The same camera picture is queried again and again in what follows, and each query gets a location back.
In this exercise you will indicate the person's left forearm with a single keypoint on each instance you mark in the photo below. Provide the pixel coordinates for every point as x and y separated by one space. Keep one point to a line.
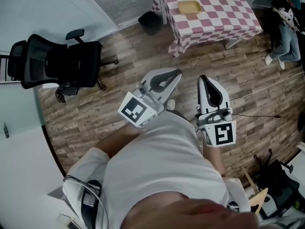
116 139

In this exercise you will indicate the yellow tray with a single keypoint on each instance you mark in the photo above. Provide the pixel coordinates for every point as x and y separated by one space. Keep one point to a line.
189 7

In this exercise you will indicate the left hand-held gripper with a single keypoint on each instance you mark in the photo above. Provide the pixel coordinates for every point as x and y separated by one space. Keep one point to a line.
143 108

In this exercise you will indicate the black mesh office chair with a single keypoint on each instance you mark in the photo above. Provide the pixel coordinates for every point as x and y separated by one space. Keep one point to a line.
78 61

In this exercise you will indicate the table with checkered tablecloth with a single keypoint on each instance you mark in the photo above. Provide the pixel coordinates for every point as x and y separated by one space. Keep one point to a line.
214 20

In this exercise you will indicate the black waste bin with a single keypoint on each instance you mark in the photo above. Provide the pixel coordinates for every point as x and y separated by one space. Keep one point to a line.
150 23

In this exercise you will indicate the wooden chair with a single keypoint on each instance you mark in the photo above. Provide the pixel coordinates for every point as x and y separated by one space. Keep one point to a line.
258 198

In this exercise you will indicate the glass partition with white blinds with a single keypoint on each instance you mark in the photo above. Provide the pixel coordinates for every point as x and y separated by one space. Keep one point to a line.
119 1

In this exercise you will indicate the person's head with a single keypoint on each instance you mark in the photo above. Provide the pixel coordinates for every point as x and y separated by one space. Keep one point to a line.
190 213

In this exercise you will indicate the person's right forearm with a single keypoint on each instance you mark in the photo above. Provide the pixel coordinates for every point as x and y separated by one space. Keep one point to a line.
213 159

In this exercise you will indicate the dark bag under chair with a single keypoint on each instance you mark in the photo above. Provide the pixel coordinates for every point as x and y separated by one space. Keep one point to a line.
66 92

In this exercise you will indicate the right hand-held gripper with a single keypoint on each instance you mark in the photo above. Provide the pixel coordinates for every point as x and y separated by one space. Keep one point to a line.
222 133

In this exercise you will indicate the person's white shirt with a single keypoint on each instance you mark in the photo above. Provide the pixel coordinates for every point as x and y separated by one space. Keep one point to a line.
162 156

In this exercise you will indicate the person's right shoe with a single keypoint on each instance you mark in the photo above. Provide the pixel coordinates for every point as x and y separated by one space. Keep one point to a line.
170 104

